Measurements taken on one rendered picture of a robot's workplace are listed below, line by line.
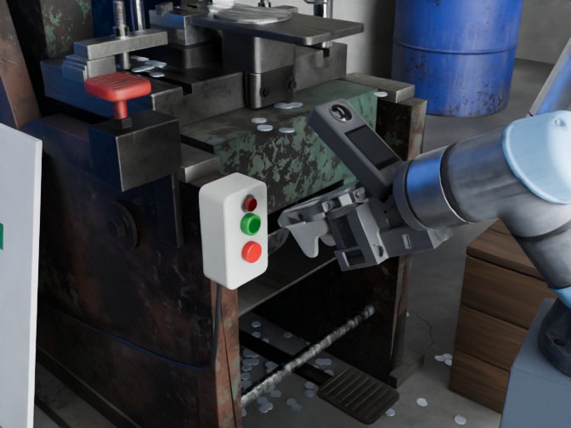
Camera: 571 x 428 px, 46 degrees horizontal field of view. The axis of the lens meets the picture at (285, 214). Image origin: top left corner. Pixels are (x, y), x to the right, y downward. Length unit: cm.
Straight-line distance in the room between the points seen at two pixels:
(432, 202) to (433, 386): 94
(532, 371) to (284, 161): 47
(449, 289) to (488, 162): 129
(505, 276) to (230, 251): 63
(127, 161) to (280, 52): 37
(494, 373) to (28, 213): 93
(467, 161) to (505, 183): 4
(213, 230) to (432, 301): 102
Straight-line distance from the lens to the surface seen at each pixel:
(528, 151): 56
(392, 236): 68
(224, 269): 86
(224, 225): 83
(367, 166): 66
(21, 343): 134
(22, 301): 130
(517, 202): 58
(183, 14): 113
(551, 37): 443
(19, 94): 126
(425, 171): 61
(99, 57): 106
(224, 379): 103
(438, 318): 173
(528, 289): 131
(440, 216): 62
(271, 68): 107
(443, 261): 197
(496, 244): 134
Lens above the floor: 96
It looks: 26 degrees down
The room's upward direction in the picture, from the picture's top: straight up
